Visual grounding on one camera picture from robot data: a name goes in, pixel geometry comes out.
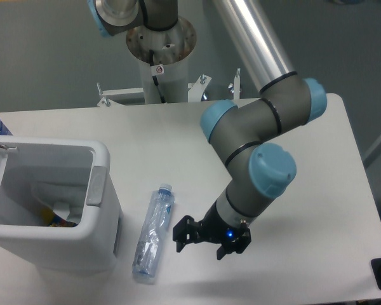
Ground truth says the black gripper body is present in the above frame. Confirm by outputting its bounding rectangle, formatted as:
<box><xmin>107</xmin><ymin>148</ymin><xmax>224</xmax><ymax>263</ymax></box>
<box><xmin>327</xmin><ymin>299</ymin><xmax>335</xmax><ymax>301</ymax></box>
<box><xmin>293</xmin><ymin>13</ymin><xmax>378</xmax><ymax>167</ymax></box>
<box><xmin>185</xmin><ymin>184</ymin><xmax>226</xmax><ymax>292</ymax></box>
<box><xmin>201</xmin><ymin>202</ymin><xmax>245</xmax><ymax>244</ymax></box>

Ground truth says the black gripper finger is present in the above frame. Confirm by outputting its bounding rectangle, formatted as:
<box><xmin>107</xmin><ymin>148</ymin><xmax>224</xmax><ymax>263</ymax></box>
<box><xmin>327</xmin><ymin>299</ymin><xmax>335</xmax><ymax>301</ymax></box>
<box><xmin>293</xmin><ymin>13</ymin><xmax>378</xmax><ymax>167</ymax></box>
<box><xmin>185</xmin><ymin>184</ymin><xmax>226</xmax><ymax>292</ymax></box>
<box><xmin>173</xmin><ymin>215</ymin><xmax>204</xmax><ymax>253</ymax></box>
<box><xmin>217</xmin><ymin>227</ymin><xmax>251</xmax><ymax>261</ymax></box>

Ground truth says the crushed clear plastic bottle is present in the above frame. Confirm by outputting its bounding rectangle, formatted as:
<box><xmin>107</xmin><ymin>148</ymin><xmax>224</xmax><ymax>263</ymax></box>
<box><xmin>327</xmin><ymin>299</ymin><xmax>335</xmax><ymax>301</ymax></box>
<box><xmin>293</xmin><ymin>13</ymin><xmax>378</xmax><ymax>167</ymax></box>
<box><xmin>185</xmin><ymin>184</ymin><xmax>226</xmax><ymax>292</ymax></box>
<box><xmin>132</xmin><ymin>184</ymin><xmax>175</xmax><ymax>284</ymax></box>

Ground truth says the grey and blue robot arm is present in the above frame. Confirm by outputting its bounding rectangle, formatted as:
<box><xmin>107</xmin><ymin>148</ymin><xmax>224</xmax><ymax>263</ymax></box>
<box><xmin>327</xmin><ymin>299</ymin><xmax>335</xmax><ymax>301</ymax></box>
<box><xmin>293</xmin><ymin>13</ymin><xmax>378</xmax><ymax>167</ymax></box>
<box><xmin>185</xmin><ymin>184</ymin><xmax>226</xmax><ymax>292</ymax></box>
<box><xmin>88</xmin><ymin>1</ymin><xmax>327</xmax><ymax>259</ymax></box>

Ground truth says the white plastic trash can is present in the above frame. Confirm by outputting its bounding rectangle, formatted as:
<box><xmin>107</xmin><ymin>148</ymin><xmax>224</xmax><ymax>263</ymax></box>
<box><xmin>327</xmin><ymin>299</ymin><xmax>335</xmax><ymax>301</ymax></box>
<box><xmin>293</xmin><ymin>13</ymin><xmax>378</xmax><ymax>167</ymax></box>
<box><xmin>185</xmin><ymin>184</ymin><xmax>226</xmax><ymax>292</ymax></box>
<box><xmin>0</xmin><ymin>135</ymin><xmax>123</xmax><ymax>271</ymax></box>

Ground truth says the blue and yellow snack packet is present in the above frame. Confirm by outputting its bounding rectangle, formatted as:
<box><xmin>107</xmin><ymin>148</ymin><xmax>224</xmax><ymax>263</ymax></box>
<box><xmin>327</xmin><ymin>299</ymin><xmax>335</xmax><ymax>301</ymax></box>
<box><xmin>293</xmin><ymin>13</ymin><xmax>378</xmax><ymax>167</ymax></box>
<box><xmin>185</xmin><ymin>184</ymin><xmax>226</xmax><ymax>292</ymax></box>
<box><xmin>40</xmin><ymin>207</ymin><xmax>77</xmax><ymax>227</ymax></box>

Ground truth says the white right frame bracket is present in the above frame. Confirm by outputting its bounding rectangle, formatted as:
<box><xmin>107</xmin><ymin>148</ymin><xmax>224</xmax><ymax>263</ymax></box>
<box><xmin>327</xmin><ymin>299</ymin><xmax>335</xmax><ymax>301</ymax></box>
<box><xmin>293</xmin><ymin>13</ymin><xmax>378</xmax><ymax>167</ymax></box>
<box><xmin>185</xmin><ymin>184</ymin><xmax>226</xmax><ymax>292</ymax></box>
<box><xmin>188</xmin><ymin>74</ymin><xmax>212</xmax><ymax>102</ymax></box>

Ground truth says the white frame bracket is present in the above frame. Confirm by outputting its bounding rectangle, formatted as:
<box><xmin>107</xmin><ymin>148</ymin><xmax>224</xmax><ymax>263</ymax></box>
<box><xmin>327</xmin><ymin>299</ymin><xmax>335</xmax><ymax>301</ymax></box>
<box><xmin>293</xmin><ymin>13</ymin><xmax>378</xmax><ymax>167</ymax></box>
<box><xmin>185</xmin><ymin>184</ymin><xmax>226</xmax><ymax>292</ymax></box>
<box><xmin>97</xmin><ymin>83</ymin><xmax>145</xmax><ymax>107</ymax></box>
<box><xmin>188</xmin><ymin>74</ymin><xmax>212</xmax><ymax>102</ymax></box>

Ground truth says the white upright clamp bracket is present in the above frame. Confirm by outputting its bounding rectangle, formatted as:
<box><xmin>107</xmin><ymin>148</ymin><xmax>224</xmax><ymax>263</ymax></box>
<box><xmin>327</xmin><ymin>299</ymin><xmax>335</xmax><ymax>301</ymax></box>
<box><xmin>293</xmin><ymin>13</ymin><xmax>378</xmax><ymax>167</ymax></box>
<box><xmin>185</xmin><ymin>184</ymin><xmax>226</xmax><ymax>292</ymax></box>
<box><xmin>228</xmin><ymin>67</ymin><xmax>242</xmax><ymax>100</ymax></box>

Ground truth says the white left frame bracket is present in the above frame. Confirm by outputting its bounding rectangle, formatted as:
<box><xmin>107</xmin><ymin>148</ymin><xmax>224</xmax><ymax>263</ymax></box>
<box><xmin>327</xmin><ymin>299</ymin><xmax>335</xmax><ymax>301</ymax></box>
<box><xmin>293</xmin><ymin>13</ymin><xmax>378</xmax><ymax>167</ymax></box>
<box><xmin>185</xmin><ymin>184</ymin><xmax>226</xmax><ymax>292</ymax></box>
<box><xmin>97</xmin><ymin>83</ymin><xmax>145</xmax><ymax>107</ymax></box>

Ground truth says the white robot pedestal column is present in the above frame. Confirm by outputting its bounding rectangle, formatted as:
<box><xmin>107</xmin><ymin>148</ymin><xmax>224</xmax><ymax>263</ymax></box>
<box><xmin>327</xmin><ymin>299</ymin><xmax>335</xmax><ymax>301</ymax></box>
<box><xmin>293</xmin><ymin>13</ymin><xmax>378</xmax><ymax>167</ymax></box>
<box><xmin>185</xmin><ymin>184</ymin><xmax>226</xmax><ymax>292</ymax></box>
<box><xmin>126</xmin><ymin>17</ymin><xmax>197</xmax><ymax>104</ymax></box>

